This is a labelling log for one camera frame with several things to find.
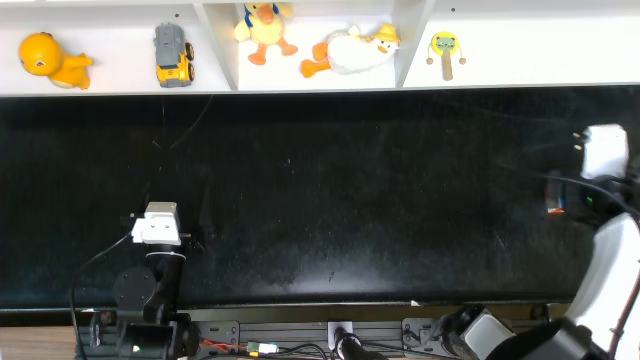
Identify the orange dinosaur toy figure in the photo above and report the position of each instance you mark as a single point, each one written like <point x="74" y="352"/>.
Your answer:
<point x="47" y="60"/>

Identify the grey and yellow toy truck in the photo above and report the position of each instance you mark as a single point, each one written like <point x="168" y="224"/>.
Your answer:
<point x="172" y="55"/>

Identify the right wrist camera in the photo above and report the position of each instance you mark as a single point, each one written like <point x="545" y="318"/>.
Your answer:
<point x="605" y="150"/>

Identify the yellow and green rattle drum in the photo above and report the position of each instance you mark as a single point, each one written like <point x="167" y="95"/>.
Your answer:
<point x="445" y="47"/>

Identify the white shelf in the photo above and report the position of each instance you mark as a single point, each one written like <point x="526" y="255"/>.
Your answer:
<point x="120" y="50"/>

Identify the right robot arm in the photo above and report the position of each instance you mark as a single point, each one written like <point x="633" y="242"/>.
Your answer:
<point x="610" y="270"/>

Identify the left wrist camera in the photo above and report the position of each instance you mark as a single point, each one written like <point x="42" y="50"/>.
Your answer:
<point x="159" y="225"/>

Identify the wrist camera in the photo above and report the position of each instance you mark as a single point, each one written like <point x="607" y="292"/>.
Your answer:
<point x="605" y="150"/>
<point x="159" y="225"/>

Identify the white plush duck yellow hat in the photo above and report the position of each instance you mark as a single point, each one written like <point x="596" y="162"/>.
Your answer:
<point x="357" y="50"/>

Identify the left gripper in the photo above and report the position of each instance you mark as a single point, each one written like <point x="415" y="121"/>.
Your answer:
<point x="196" y="244"/>

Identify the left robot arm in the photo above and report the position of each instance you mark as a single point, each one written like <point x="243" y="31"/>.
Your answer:
<point x="160" y="295"/>

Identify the mounting rail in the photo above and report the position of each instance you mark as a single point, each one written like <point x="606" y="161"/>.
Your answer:
<point x="300" y="332"/>

